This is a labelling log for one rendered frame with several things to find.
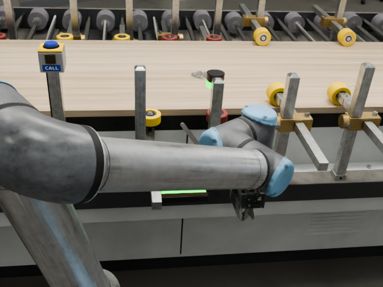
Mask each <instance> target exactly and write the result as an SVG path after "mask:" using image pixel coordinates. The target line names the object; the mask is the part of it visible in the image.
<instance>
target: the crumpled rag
mask: <svg viewBox="0 0 383 287"><path fill-rule="evenodd" d="M206 74H207V72H206V71H205V72H202V71H197V72H196V73H195V72H192V73H191V76H193V77H196V78H201V79H204V80H206Z"/></svg>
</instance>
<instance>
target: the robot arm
mask: <svg viewBox="0 0 383 287"><path fill-rule="evenodd" d="M277 118H278V116H277V114H276V112H275V111H274V110H273V109H271V108H269V107H267V106H265V105H260V104H248V105H246V106H244V107H243V109H242V115H241V116H240V117H238V118H235V119H233V120H230V121H228V122H225V123H223V124H220V125H218V126H215V127H211V128H210V129H209V130H206V131H204V132H203V133H202V134H201V136H200V138H199V145H194V144H186V143H173V142H160V141H146V140H133V139H125V138H111V137H100V136H99V134H98V133H97V131H96V130H95V129H93V128H92V127H90V126H87V125H80V124H72V123H69V122H65V121H61V120H57V119H55V118H52V117H50V116H47V115H45V114H43V113H41V112H40V111H38V110H37V108H36V107H34V106H33V105H32V104H31V103H30V102H28V101H27V100H26V99H25V98H24V97H23V96H22V95H21V94H20V93H18V92H17V90H16V89H15V88H14V87H13V86H12V85H11V84H9V83H7V82H5V81H3V80H1V79H0V207H1V209H2V211H3V212H4V213H5V215H6V217H7V218H8V220H9V222H10V223H11V225H12V226H13V228H14V229H15V231H16V233H17V234H18V236H19V238H20V239H21V241H22V243H23V244H24V245H25V247H26V249H27V250H28V252H29V254H30V255H31V257H32V258H33V260H34V261H35V263H36V265H37V266H38V268H39V270H40V271H41V273H42V275H43V276H44V277H45V279H46V281H47V282H48V284H49V286H50V287H121V286H120V284H119V282H118V280H117V278H116V277H115V276H114V275H113V274H112V273H111V272H110V271H108V270H105V269H103V268H102V267H101V264H100V262H99V260H98V258H97V255H96V253H95V251H94V250H93V247H92V245H91V243H90V240H89V238H88V236H87V234H86V232H85V230H84V228H83V225H82V223H81V221H80V219H79V217H78V215H77V213H76V210H75V208H74V206H73V204H82V203H87V202H89V201H90V200H92V199H93V198H94V197H95V196H96V195H97V193H100V192H143V191H186V190H229V189H231V191H230V199H231V202H232V204H233V206H234V210H235V212H236V215H237V217H238V218H239V219H240V220H241V221H245V220H246V219H247V218H248V217H249V216H250V217H251V218H252V220H254V219H255V211H254V209H255V208H264V204H265V200H266V195H269V196H271V197H276V196H278V195H280V194H281V193H282V192H283V191H284V190H285V189H286V188H287V186H288V185H289V183H290V181H291V179H292V177H293V174H294V164H293V163H292V162H291V161H290V160H289V159H287V157H284V156H282V155H280V154H278V153H277V152H275V151H273V150H272V146H273V143H274V136H275V130H276V126H277ZM243 209H245V210H244V211H243ZM242 211H243V212H242Z"/></svg>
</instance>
